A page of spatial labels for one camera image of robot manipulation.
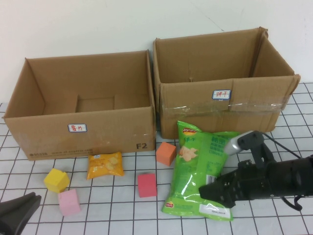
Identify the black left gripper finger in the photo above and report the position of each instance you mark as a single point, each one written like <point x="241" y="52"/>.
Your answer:
<point x="17" y="220"/>
<point x="17" y="204"/>

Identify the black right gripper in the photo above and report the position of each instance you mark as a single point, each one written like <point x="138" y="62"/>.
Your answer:
<point x="249" y="183"/>

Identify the green potato chips bag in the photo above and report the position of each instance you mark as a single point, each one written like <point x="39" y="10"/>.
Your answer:
<point x="193" y="171"/>

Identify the orange cracker snack packet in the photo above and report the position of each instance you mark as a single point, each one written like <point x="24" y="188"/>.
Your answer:
<point x="105" y="166"/>

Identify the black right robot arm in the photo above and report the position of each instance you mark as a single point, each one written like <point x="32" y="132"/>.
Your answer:
<point x="291" y="176"/>

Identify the yellow foam cube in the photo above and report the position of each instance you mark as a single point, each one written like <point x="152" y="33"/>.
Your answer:
<point x="56" y="180"/>

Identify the pink foam cube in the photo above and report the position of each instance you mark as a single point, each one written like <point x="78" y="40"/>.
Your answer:
<point x="69" y="202"/>

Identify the orange foam cube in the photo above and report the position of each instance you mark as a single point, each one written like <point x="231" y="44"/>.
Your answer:
<point x="166" y="154"/>

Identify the red foam cube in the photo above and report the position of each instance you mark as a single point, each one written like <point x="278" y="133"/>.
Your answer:
<point x="146" y="186"/>

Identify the cardboard box with clear tape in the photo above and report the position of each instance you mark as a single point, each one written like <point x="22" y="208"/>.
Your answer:
<point x="207" y="115"/>

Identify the cardboard box printed F2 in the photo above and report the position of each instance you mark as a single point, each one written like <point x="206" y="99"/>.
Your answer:
<point x="110" y="129"/>

